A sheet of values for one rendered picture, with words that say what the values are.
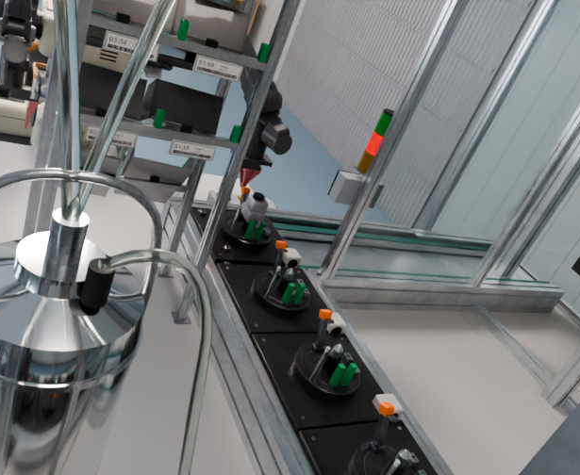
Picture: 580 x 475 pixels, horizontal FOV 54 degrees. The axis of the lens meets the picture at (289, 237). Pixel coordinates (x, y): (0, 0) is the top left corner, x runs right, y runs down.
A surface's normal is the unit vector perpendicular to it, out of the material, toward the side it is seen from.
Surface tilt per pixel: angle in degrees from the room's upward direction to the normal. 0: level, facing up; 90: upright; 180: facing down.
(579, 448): 90
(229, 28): 65
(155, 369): 0
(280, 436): 0
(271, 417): 0
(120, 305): 24
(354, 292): 90
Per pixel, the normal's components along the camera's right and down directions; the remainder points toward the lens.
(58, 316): 0.46, -0.52
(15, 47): 0.49, 0.13
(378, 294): 0.39, 0.57
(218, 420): 0.35, -0.82
